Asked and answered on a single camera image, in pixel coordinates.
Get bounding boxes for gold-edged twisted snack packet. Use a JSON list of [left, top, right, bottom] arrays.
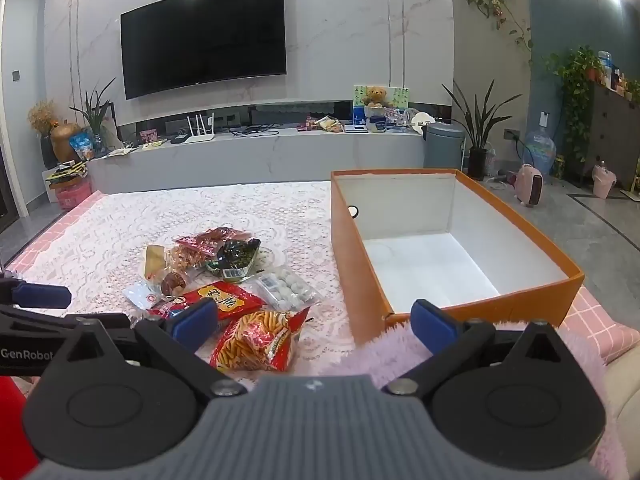
[[144, 244, 213, 281]]

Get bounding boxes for trailing green plant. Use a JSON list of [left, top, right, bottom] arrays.
[[545, 46, 603, 161]]

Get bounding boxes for dried yellow flowers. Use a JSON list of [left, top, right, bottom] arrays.
[[27, 100, 60, 136]]

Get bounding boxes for clear packet of white balls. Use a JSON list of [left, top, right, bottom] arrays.
[[255, 266, 322, 312]]

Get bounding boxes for black television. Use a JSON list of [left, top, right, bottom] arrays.
[[120, 0, 288, 101]]

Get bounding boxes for pile of packets on cabinet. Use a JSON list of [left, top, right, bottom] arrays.
[[297, 116, 346, 133]]

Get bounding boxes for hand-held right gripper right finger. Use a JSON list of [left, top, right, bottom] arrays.
[[382, 299, 591, 396]]

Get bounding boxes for red packet with yellow label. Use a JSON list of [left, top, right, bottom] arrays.
[[150, 281, 266, 323]]

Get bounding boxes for beige cushion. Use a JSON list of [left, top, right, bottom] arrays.
[[602, 345, 640, 480]]

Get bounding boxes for long-leaf potted plant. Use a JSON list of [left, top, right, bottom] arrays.
[[442, 80, 521, 181]]

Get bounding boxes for large blue water bottle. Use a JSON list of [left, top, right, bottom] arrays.
[[522, 112, 557, 183]]

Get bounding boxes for white snack packet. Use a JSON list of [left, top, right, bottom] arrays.
[[122, 280, 166, 311]]

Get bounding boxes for green grass plant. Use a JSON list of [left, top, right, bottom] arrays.
[[70, 77, 118, 156]]

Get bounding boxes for pink storage box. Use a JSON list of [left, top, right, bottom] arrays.
[[54, 177, 93, 211]]

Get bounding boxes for white router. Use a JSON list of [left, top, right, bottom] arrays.
[[186, 114, 216, 143]]

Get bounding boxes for pink grid cloth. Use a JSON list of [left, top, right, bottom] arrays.
[[0, 190, 640, 366]]

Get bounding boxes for orange stick snack packet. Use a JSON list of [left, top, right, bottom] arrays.
[[209, 307, 311, 373]]

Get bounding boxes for blue snack bag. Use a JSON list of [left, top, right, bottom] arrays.
[[69, 132, 96, 162]]

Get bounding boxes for black cables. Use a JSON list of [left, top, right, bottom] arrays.
[[230, 124, 281, 137]]

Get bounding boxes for pile of yellow black packets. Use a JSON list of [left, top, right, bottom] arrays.
[[45, 160, 88, 183]]

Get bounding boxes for green picture card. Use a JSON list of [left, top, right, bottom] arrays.
[[352, 85, 411, 123]]

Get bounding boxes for orange cardboard box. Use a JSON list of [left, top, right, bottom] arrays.
[[330, 169, 585, 346]]

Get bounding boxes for golden vase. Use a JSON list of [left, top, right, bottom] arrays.
[[50, 121, 83, 163]]

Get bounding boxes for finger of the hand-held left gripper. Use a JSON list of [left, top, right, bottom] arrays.
[[0, 272, 72, 311]]

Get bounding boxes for dark red snack packet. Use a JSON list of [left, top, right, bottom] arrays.
[[175, 227, 253, 257]]

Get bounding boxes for hanging vine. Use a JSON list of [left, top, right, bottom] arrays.
[[462, 0, 533, 63]]

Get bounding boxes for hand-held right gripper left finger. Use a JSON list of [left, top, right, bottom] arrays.
[[49, 297, 252, 402]]

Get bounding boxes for grey trash bin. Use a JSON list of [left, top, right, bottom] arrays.
[[422, 121, 463, 171]]

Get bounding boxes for dark grey cabinet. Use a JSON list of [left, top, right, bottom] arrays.
[[585, 82, 640, 191]]

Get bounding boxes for pink space heater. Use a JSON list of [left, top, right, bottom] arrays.
[[515, 163, 545, 207]]

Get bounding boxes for grey marble television cabinet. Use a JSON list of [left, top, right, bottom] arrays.
[[87, 127, 436, 193]]

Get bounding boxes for red cloth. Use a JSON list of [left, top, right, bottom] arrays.
[[0, 375, 41, 476]]

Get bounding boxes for dark green seaweed packet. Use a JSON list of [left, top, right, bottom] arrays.
[[206, 238, 262, 282]]

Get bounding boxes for brown round candy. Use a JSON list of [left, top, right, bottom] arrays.
[[160, 271, 188, 297]]

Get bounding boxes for bottles on dark cabinet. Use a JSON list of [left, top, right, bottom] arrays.
[[597, 51, 640, 101]]

